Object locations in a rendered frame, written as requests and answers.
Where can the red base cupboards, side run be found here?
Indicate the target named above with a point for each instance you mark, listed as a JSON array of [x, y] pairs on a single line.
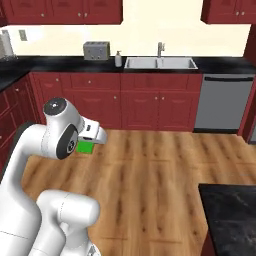
[[13, 106]]

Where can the grey wall socket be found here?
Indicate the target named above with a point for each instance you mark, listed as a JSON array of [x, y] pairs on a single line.
[[23, 35]]

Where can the white paper towel roll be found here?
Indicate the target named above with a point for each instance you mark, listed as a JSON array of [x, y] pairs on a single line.
[[5, 45]]

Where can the red wall cupboards, long run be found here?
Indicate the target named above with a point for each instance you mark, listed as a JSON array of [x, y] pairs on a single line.
[[63, 10]]

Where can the grey dishwasher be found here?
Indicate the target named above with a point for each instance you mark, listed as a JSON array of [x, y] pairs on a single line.
[[222, 103]]

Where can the red wall cupboards, short run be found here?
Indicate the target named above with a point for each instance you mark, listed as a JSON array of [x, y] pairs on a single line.
[[230, 10]]

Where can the white soap dispenser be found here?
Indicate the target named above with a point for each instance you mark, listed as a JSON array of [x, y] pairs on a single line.
[[118, 60]]

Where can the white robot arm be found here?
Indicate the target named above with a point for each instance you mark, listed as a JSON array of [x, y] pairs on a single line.
[[20, 200]]

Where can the red base cupboards under sink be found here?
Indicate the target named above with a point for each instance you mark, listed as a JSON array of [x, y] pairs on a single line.
[[140, 100]]

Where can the tall red cupboard panel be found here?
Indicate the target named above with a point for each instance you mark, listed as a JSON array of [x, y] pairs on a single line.
[[249, 83]]

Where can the steel tap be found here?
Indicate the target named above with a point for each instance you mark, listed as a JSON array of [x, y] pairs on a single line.
[[160, 49]]

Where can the grey toaster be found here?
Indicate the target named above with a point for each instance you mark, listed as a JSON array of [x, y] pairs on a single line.
[[96, 51]]

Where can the steel double sink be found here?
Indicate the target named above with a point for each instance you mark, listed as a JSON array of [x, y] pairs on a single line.
[[160, 63]]

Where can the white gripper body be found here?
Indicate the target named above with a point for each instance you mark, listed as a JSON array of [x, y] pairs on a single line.
[[101, 135]]

